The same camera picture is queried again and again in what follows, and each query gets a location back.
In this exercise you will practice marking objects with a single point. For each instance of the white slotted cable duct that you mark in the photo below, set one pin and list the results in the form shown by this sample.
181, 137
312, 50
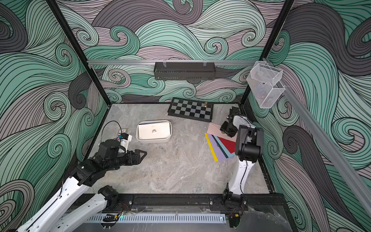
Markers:
213, 218

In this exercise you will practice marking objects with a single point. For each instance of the black folding chess board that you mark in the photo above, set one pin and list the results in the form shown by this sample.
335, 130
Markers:
188, 109

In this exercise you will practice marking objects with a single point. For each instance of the black right corner post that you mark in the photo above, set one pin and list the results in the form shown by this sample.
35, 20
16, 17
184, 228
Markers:
277, 25

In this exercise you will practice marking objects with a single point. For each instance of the black wall shelf tray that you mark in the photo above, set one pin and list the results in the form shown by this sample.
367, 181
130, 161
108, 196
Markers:
185, 71

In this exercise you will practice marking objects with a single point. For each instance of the clear acrylic wall bin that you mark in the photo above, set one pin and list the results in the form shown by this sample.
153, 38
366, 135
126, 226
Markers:
265, 84

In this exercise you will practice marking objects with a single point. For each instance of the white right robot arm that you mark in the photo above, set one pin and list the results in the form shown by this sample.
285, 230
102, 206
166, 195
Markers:
248, 149

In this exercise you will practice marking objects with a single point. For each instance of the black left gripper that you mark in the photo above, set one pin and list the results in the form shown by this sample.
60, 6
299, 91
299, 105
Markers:
136, 160

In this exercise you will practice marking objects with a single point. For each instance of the aluminium back rail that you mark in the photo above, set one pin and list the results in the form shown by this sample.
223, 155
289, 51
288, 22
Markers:
152, 62

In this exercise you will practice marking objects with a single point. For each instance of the aluminium right rail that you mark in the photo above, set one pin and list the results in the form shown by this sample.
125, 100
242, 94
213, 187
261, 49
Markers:
304, 164

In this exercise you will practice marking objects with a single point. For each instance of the pink sealed envelope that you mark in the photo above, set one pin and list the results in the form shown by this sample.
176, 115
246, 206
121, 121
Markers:
214, 129

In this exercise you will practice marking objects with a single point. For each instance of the white plastic storage box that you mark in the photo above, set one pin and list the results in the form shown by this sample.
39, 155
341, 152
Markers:
156, 140

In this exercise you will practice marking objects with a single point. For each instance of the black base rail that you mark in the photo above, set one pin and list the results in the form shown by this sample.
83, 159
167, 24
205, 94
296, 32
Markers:
213, 202

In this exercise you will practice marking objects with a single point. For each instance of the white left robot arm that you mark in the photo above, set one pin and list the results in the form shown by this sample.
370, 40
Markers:
50, 217

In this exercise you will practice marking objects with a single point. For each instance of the aluminium rail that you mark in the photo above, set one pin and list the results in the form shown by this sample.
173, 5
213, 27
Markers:
152, 62
304, 164

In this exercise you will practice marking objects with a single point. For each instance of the red envelope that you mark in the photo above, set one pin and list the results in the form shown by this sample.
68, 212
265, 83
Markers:
230, 145

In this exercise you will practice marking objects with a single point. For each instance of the white cream envelope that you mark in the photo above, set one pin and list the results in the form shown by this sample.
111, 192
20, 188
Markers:
152, 131

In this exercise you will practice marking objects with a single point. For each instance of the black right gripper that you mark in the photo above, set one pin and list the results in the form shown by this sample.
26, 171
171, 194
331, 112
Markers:
225, 128

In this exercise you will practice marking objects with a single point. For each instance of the lavender envelope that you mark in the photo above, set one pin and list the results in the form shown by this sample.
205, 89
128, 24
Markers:
217, 150

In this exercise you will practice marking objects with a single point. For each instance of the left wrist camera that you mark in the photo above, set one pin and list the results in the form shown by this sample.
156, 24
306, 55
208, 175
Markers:
124, 139

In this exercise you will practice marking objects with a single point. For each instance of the black corner frame post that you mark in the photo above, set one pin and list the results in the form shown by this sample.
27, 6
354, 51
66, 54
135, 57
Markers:
75, 45

